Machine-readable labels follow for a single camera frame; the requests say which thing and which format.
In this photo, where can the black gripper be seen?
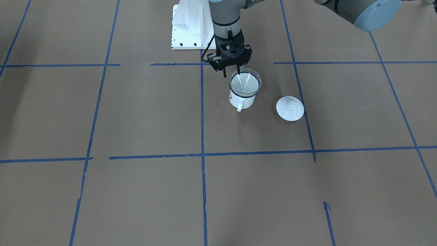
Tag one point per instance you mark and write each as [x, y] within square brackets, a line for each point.
[216, 64]

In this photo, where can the clear plastic funnel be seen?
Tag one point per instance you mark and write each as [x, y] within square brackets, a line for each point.
[245, 82]

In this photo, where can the white mug lid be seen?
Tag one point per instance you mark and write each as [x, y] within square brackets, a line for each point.
[290, 108]

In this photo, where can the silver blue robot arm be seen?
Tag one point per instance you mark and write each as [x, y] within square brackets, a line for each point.
[366, 15]

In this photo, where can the white enamel mug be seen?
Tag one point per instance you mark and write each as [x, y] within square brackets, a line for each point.
[240, 103]

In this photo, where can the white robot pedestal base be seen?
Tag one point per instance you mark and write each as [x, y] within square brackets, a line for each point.
[191, 25]

